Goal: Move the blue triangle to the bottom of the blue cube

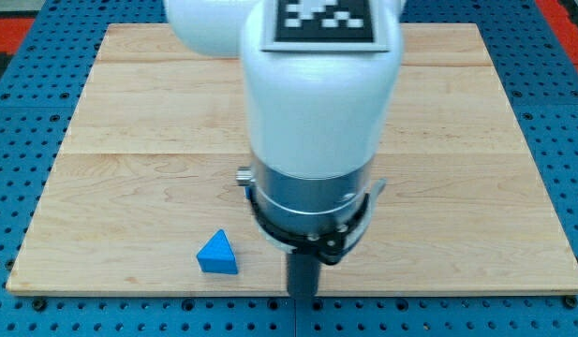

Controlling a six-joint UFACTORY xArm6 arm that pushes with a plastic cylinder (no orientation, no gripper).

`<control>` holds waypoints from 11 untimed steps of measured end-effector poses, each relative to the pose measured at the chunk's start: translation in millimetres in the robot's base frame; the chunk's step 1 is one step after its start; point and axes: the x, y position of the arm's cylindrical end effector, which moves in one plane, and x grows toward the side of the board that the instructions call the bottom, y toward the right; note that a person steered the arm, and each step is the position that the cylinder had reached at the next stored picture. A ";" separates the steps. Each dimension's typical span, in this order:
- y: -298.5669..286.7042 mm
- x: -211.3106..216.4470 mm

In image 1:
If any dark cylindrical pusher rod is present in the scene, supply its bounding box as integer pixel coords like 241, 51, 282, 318
287, 251, 321, 298

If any black white fiducial marker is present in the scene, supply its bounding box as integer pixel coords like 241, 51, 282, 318
261, 0, 390, 52

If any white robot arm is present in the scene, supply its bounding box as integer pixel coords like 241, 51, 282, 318
164, 0, 405, 299

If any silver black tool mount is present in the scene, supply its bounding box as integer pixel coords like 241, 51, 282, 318
236, 157, 387, 265

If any blue triangle block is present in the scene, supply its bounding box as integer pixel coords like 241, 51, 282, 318
197, 229, 238, 274

